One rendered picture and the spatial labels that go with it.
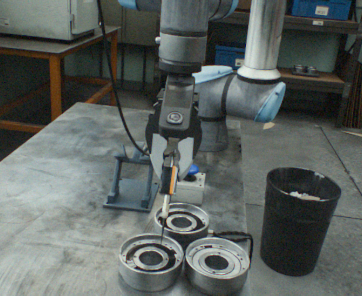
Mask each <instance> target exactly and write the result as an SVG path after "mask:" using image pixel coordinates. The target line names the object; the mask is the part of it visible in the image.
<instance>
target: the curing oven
mask: <svg viewBox="0 0 362 296"><path fill-rule="evenodd" d="M99 30H100V17H99V9H98V8H97V2H96V0H0V37H5V33H8V34H14V35H26V36H37V37H44V38H52V39H61V40H65V44H67V45H69V44H70V41H71V40H72V39H76V38H79V37H81V36H85V35H87V34H89V35H94V33H95V32H98V31H99Z"/></svg>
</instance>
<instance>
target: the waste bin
mask: <svg viewBox="0 0 362 296"><path fill-rule="evenodd" d="M291 192H297V193H298V194H301V195H302V194H303V193H305V194H308V196H314V197H318V198H320V199H319V200H312V199H304V198H301V197H296V196H293V195H290V193H291ZM341 194H342V192H341V189H340V187H339V186H338V185H337V183H335V182H334V181H333V179H331V178H330V177H328V176H326V175H324V174H322V173H319V172H317V171H314V170H309V169H304V168H300V167H279V168H276V169H272V170H271V171H269V172H268V174H267V176H266V190H265V207H264V214H263V224H262V236H261V242H260V256H261V258H262V260H263V261H264V262H265V263H266V264H267V265H268V266H269V267H270V268H272V269H274V270H276V271H278V272H280V273H284V274H288V275H291V276H302V275H307V274H309V273H311V272H312V271H313V270H314V269H315V267H316V264H317V261H318V259H319V255H320V252H321V249H322V246H323V243H324V240H325V238H326V234H327V231H328V228H329V225H330V222H331V219H332V216H333V214H334V211H335V209H336V206H337V203H338V200H339V198H340V197H341Z"/></svg>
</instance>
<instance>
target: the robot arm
mask: <svg viewBox="0 0 362 296"><path fill-rule="evenodd" d="M119 2H120V4H121V5H122V6H123V7H125V8H130V9H133V10H137V11H138V12H141V11H145V12H154V13H160V14H161V25H160V37H157V38H156V43H157V44H161V45H160V49H159V56H160V61H159V68H160V69H162V70H164V71H167V72H170V74H168V76H167V81H166V85H165V89H161V91H160V92H159V94H158V96H157V103H156V104H154V106H153V108H154V109H155V113H154V114H149V116H148V123H147V125H146V130H145V138H146V143H147V148H148V152H149V154H150V159H151V162H152V163H153V167H154V170H155V172H156V173H157V176H158V177H159V179H160V180H162V176H163V168H164V160H165V154H164V151H165V150H166V148H167V146H168V138H169V137H173V138H180V140H179V143H178V150H179V152H180V154H181V157H180V160H179V166H180V169H179V170H178V173H177V182H181V181H182V180H183V179H184V178H185V177H186V175H187V174H188V172H189V170H190V168H191V165H192V162H193V161H194V159H195V156H196V154H197V151H201V152H218V151H221V150H225V149H226V148H227V147H228V142H229V136H228V131H227V127H226V115H228V116H233V117H238V118H242V119H247V120H252V121H254V122H262V123H269V122H271V121H272V120H273V119H274V117H275V116H276V114H277V112H278V110H279V108H280V106H281V103H282V100H283V97H284V94H285V87H286V85H285V84H284V83H283V82H280V76H281V74H280V73H279V71H278V70H277V68H276V65H277V61H278V54H279V46H280V39H281V35H282V27H283V20H284V19H285V11H286V4H287V0H252V5H251V15H250V20H249V30H248V35H247V40H246V50H245V59H244V64H243V65H242V67H241V68H239V69H238V71H237V75H234V74H232V73H233V70H232V68H230V67H226V66H205V67H202V61H203V60H205V51H206V45H207V30H208V21H209V20H215V21H217V20H220V19H222V18H225V17H227V16H229V15H230V14H231V13H233V11H234V10H235V8H236V6H237V4H238V0H119Z"/></svg>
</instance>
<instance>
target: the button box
mask: <svg viewBox="0 0 362 296"><path fill-rule="evenodd" d="M205 175H206V174H203V173H197V174H195V175H192V177H191V178H187V176H186V177H185V178H184V179H183V180H182V181H181V182H177V187H176V193H175V195H176V197H173V196H171V202H176V203H187V204H194V205H199V206H201V203H202V196H203V191H204V180H205Z"/></svg>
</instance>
